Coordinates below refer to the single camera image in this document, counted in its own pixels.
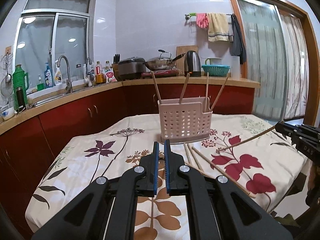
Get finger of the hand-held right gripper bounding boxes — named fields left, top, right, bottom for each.
left=275, top=121, right=299, bottom=138

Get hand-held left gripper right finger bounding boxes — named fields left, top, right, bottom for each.
left=164, top=139, right=293, bottom=240

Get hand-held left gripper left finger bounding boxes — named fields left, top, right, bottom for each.
left=31, top=142, right=160, bottom=240

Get slim bamboo chopstick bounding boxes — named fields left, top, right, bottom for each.
left=211, top=76, right=229, bottom=111
left=151, top=71, right=162, bottom=105
left=204, top=72, right=210, bottom=112
left=178, top=72, right=190, bottom=104
left=216, top=127, right=277, bottom=153

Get pink perforated utensil holder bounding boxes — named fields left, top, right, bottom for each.
left=158, top=97, right=211, bottom=144

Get striped sheer curtain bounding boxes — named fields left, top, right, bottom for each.
left=279, top=12, right=310, bottom=119

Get beige kitchen countertop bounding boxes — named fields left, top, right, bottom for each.
left=0, top=76, right=261, bottom=135

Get floral tablecloth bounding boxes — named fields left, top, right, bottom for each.
left=25, top=114, right=308, bottom=240

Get wood-framed glass door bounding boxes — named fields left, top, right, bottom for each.
left=225, top=0, right=317, bottom=127

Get translucent white container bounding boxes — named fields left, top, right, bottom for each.
left=230, top=56, right=244, bottom=79

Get teal plastic colander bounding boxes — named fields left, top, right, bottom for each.
left=201, top=64, right=230, bottom=77

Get red induction cooker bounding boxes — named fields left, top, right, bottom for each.
left=141, top=69, right=182, bottom=78

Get dark grey cloth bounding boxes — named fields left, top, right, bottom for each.
left=230, top=15, right=247, bottom=65

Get grey rice cooker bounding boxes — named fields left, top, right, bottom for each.
left=117, top=57, right=147, bottom=81

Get red snack bag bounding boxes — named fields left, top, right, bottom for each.
left=104, top=68, right=117, bottom=83

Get metal wok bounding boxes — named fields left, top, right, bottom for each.
left=145, top=52, right=186, bottom=71

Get wooden knife block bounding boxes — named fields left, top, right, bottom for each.
left=112, top=54, right=121, bottom=79

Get steel electric kettle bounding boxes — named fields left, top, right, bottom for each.
left=184, top=50, right=202, bottom=77

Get cooking oil bottle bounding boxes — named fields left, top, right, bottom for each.
left=95, top=61, right=105, bottom=85

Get small steel faucet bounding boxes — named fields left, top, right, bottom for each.
left=84, top=57, right=96, bottom=87

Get yellow towel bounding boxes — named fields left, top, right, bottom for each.
left=207, top=12, right=230, bottom=42

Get wooden cutting board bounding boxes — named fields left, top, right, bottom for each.
left=176, top=45, right=199, bottom=69

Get tall steel faucet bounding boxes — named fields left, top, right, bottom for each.
left=55, top=55, right=73, bottom=93

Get stainless steel sink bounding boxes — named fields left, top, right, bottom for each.
left=26, top=86, right=98, bottom=107

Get white spray bottle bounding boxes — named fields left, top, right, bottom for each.
left=54, top=60, right=63, bottom=85

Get pink rubber gloves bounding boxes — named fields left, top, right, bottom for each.
left=196, top=13, right=209, bottom=28

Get blue dish soap bottle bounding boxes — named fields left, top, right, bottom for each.
left=44, top=62, right=55, bottom=88

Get black vacuum flask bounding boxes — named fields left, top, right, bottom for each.
left=15, top=86, right=27, bottom=113

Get white and blue bowl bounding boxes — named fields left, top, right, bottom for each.
left=0, top=106, right=15, bottom=120

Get green thermos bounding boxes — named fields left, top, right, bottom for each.
left=12, top=64, right=29, bottom=93

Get round mesh strainer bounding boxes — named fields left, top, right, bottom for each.
left=0, top=80, right=13, bottom=98

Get hanging metal ladle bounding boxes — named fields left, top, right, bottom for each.
left=4, top=51, right=12, bottom=83

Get aluminium sliding window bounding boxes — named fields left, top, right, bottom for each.
left=11, top=0, right=97, bottom=88

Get white mug green handle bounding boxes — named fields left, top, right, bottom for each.
left=204, top=57, right=222, bottom=66

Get metal towel rail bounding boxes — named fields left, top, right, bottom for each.
left=185, top=12, right=235, bottom=20

